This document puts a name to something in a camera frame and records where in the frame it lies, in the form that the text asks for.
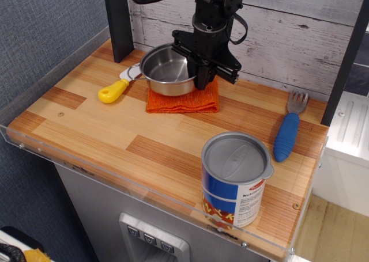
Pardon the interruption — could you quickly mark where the orange folded towel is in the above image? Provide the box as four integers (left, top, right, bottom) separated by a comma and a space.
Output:
146, 78, 219, 113

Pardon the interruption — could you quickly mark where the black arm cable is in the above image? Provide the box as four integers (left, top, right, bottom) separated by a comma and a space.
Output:
128, 0, 249, 46

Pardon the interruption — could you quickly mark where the blue handled toy fork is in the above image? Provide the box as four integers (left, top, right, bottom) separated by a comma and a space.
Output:
273, 90, 308, 162

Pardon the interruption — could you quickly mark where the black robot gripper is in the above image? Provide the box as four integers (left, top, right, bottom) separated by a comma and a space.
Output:
172, 19, 242, 90

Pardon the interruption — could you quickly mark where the white toy sink unit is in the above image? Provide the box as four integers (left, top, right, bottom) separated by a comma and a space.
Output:
312, 92, 368, 216

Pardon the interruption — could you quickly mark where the black vertical post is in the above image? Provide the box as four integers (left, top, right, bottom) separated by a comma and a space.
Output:
105, 0, 134, 63

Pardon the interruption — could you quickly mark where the grey toy fridge front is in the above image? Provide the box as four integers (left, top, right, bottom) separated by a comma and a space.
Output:
54, 162, 274, 262

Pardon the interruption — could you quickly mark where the clear acrylic guard rail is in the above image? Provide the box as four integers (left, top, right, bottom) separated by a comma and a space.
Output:
1, 29, 327, 261

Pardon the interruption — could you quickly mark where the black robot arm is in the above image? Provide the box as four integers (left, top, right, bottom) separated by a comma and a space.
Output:
172, 0, 248, 90

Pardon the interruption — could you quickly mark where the yellow object at corner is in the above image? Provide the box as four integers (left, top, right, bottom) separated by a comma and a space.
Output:
24, 249, 52, 262

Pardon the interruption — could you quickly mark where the stainless steel pot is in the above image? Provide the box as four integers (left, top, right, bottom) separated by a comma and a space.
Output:
120, 43, 195, 96

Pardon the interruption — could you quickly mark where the blue toy soup can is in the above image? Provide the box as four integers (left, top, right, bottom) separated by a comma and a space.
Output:
201, 132, 274, 229

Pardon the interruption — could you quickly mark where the yellow handled toy knife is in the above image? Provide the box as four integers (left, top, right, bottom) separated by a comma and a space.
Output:
97, 64, 142, 104

